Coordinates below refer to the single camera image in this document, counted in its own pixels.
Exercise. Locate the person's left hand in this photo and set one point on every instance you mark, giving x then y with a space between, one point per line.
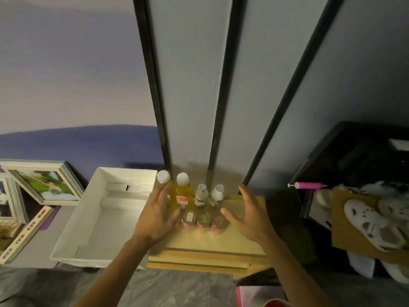
153 220

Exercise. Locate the person's right hand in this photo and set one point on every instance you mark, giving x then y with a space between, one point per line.
255 223

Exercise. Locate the yellow juice bottle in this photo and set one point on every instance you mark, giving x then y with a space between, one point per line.
182 191
163 177

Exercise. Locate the white cardboard box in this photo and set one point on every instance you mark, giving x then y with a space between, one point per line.
105 227

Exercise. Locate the small white milk bottle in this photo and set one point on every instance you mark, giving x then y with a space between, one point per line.
201 196
218 193

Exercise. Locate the person's left forearm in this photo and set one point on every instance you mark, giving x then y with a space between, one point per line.
112 274

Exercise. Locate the person's right forearm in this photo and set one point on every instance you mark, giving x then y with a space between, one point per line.
294 274

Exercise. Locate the yellow wooden stool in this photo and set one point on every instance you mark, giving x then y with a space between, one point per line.
207 246

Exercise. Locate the pink white pen tool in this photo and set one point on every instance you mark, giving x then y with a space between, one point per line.
306 185

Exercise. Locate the white child sandal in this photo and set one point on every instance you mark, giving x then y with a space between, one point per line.
396 271
323 198
370 223
396 207

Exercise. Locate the brown cardboard sheet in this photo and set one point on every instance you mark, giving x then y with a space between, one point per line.
342 233

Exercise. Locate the purple paper sheet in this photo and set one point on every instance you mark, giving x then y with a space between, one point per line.
51 218

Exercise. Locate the white folded paper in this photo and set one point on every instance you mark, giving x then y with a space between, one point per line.
361 265

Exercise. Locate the wooden strip red marks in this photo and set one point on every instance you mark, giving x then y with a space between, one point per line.
27 234

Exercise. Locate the wooden stick rack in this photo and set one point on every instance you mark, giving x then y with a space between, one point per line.
9 234

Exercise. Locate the green landscape photo frame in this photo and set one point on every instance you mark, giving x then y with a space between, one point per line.
44 183

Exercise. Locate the black white photo frame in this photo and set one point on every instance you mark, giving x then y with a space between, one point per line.
9 198

